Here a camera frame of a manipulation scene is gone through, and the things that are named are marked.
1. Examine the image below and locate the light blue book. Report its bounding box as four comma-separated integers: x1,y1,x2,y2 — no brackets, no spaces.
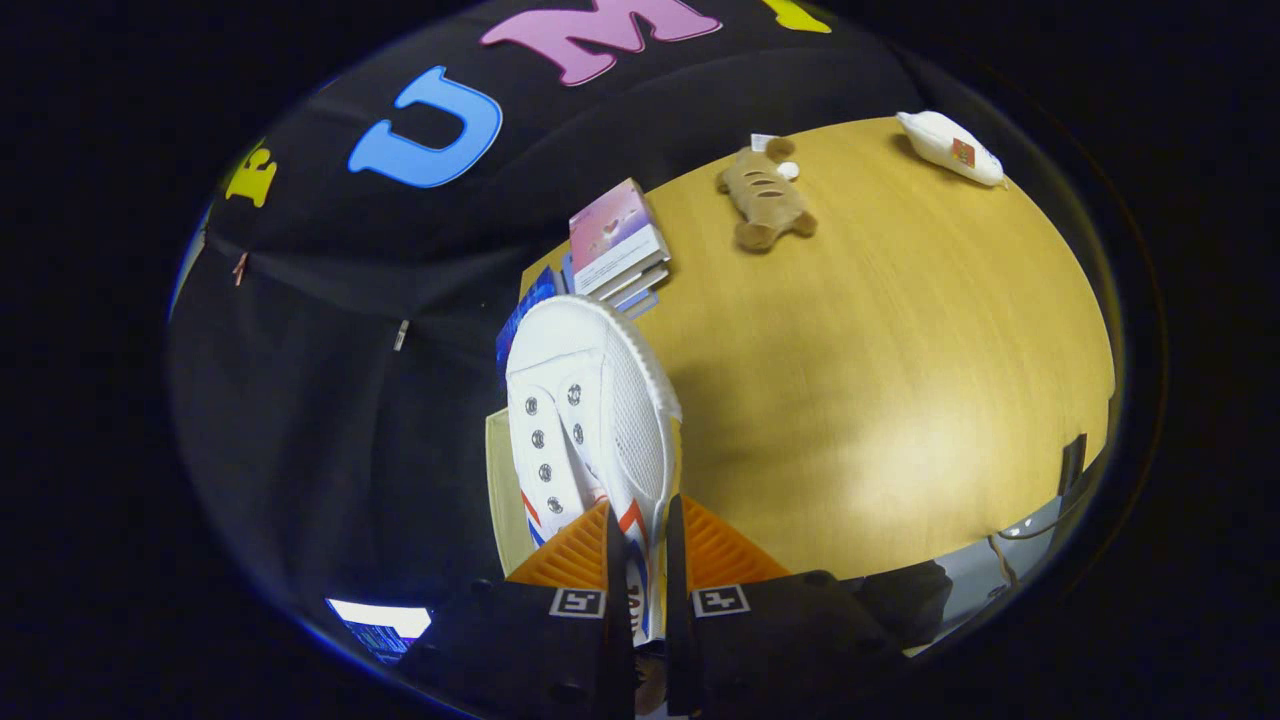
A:
560,255,661,321

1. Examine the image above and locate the brown plush toy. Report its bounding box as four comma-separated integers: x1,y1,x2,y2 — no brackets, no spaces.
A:
716,133,818,253

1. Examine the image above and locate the white pouch with red label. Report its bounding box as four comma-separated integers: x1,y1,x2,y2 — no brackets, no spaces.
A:
897,110,1006,188

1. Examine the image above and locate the white canvas shoe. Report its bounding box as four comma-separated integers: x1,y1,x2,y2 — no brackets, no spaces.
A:
505,295,684,646

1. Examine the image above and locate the grey cover book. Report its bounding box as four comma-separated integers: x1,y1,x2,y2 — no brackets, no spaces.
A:
575,262,671,306

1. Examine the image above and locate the black cable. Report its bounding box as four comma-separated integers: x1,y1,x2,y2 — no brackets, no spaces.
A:
988,515,1066,593

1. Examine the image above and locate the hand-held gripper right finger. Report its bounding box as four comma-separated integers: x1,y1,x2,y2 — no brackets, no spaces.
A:
664,494,909,720

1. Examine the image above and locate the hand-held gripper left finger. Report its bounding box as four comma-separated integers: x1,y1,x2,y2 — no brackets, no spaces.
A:
400,500,636,720

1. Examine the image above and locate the computer monitor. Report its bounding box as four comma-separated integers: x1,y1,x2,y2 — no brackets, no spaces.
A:
327,598,433,663

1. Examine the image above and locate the pink cover book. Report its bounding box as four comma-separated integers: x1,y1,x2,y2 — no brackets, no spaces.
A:
568,178,673,298

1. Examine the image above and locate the dark blue book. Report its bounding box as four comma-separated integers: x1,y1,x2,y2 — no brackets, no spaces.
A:
496,265,561,386

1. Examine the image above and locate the cream fabric storage box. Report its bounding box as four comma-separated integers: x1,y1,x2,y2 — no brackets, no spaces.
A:
486,408,546,579

